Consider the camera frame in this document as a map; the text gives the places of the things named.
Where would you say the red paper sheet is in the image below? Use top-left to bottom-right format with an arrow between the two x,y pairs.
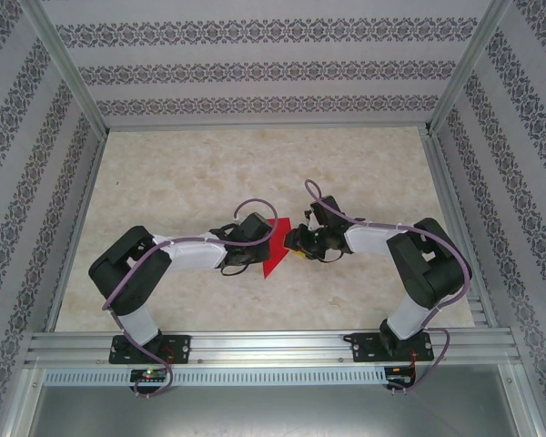
261,217 -> 292,279

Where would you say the grey metal sheet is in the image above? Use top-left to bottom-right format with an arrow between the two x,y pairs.
26,385 -> 541,437

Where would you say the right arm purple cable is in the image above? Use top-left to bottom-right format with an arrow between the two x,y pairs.
303,179 -> 473,396

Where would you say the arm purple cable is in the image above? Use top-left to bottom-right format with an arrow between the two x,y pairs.
101,198 -> 279,400
303,179 -> 473,396

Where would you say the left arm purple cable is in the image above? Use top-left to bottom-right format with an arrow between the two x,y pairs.
101,198 -> 279,400

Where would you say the aluminium mounting rail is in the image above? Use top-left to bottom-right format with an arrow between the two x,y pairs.
25,330 -> 522,368

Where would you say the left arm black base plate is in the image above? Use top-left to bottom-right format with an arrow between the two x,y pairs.
109,334 -> 192,365

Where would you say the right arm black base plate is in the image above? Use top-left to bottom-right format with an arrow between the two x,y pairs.
350,331 -> 434,364

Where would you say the aluminium frame crossbar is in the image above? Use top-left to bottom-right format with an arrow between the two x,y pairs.
104,120 -> 433,133

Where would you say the slotted grey cable duct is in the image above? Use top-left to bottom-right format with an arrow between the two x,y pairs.
43,367 -> 390,387

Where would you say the aluminium side rail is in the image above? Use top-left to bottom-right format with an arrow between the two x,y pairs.
45,134 -> 108,331
420,129 -> 500,329

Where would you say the aluminium frame post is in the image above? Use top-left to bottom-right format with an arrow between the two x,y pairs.
425,0 -> 515,137
21,0 -> 110,137

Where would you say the aluminium frame bar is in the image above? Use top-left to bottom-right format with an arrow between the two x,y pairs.
0,366 -> 46,437
500,366 -> 546,437

